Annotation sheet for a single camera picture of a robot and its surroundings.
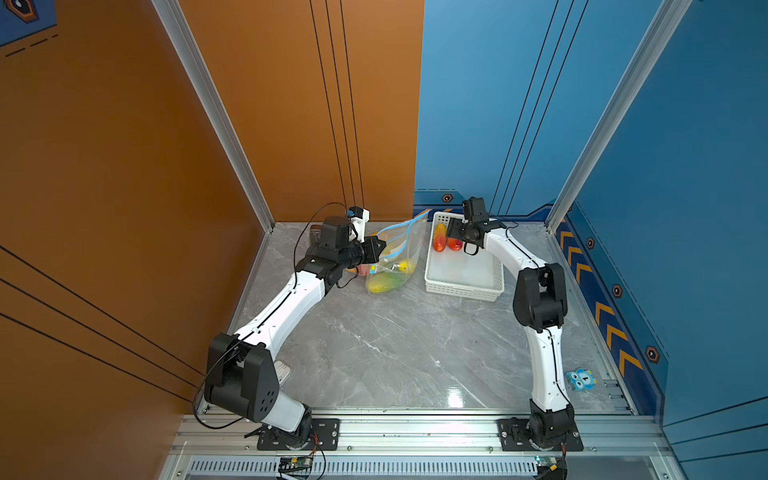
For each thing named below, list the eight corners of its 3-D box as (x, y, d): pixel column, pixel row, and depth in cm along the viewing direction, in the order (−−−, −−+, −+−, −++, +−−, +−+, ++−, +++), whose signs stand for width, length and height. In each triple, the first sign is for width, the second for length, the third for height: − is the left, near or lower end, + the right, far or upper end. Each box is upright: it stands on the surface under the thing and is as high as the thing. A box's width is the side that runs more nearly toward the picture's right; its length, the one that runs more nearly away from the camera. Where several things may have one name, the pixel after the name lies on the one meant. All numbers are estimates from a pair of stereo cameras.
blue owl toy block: (571, 390, 82) (575, 388, 80) (564, 371, 85) (568, 368, 84) (595, 390, 82) (599, 388, 80) (587, 371, 85) (591, 368, 84)
